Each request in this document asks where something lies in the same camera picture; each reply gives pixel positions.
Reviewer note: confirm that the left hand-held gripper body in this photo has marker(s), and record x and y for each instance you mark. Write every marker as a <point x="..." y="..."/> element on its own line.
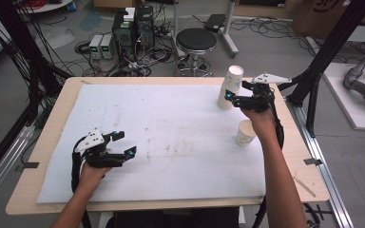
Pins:
<point x="90" y="141"/>

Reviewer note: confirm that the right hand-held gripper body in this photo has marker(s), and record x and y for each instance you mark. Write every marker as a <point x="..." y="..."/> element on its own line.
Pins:
<point x="259" y="95"/>

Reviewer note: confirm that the stack of white paper cups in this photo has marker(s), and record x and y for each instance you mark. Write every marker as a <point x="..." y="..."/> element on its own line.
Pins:
<point x="225" y="101"/>

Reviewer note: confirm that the white paper cup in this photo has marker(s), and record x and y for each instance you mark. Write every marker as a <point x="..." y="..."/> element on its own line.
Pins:
<point x="234" y="77"/>
<point x="244" y="136"/>

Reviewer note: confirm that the person's right hand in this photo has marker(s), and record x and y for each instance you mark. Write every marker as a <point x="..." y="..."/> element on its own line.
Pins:
<point x="261" y="123"/>

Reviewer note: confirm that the person's left hand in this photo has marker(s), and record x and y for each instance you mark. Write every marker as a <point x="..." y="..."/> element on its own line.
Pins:
<point x="92" y="177"/>

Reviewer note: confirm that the white table mat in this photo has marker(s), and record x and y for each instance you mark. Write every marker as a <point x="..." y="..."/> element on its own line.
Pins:
<point x="171" y="126"/>

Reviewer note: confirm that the white metal stand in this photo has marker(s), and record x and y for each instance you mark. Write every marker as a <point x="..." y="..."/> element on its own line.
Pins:
<point x="229" y="31"/>

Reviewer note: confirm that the black tape piece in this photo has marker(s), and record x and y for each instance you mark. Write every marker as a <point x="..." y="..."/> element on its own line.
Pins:
<point x="313" y="161"/>
<point x="31" y="165"/>

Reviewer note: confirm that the black round stool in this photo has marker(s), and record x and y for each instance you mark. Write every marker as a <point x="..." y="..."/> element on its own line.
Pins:
<point x="195" y="39"/>

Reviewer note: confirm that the flat black device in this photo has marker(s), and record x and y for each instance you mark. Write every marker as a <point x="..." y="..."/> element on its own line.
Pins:
<point x="215" y="22"/>

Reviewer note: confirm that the person's dark clothing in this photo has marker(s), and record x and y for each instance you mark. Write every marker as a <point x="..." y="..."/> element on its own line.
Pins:
<point x="171" y="220"/>

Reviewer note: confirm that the white power supply unit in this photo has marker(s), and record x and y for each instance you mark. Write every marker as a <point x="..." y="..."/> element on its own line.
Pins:
<point x="107" y="47"/>
<point x="95" y="47"/>

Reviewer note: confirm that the white base board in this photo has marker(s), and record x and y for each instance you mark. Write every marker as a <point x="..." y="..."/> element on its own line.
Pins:
<point x="351" y="107"/>

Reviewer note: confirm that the black computer tower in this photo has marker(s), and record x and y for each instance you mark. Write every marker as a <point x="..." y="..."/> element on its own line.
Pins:
<point x="124" y="38"/>
<point x="145" y="27"/>

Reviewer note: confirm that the thin wooden stick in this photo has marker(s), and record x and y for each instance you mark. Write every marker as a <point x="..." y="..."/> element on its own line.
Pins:
<point x="305" y="187"/>

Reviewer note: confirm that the brown cardboard box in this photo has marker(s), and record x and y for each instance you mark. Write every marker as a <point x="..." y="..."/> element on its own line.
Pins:
<point x="326" y="15"/>

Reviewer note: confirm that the small white box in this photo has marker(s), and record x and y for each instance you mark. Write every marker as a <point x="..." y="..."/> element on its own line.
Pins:
<point x="129" y="14"/>

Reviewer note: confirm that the blue tape roll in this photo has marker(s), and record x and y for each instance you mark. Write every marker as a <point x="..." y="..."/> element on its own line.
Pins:
<point x="72" y="6"/>

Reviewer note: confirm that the black metal frame post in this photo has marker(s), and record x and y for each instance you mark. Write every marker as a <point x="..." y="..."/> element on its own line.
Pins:
<point x="329" y="47"/>
<point x="22" y="47"/>

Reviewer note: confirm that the aluminium rail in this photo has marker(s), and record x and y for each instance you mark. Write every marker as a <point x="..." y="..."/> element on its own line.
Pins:
<point x="3" y="164"/>
<point x="326" y="190"/>

